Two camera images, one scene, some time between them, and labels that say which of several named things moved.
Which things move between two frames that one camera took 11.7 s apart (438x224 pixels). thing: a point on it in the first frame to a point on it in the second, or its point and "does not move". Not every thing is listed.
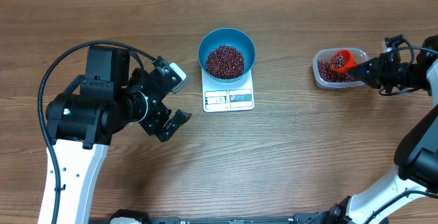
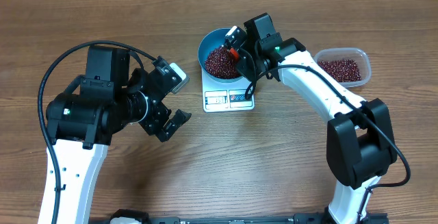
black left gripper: x=160 y=114 does not move
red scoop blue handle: x=350 y=64 to x=235 y=53
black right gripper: x=374 y=76 to x=245 y=67
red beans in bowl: x=225 y=62 does not move
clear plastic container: x=331 y=66 does not move
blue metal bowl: x=231 y=37 does not move
